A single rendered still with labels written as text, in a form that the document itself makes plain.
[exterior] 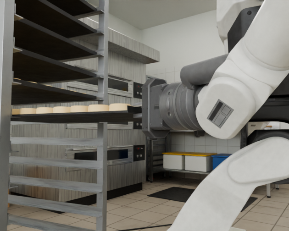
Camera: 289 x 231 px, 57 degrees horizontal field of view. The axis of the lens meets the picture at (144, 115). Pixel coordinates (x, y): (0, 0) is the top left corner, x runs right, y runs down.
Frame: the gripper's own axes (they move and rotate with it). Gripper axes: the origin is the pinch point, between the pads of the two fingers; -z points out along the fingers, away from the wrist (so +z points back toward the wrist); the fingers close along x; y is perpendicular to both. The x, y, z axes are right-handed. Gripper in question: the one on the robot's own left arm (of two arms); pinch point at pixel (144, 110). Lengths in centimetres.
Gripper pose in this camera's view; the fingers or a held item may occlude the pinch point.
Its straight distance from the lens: 57.7
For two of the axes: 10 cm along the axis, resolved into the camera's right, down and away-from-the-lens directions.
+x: 0.0, -10.0, 0.6
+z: 5.7, -0.5, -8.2
